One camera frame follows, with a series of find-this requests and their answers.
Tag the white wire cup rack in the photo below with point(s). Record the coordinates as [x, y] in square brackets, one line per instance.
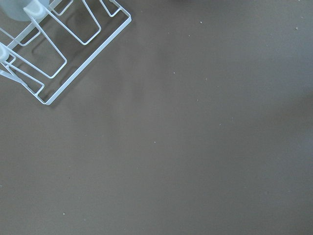
[45, 55]

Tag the translucent white cup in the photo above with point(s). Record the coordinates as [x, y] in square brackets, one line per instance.
[20, 10]

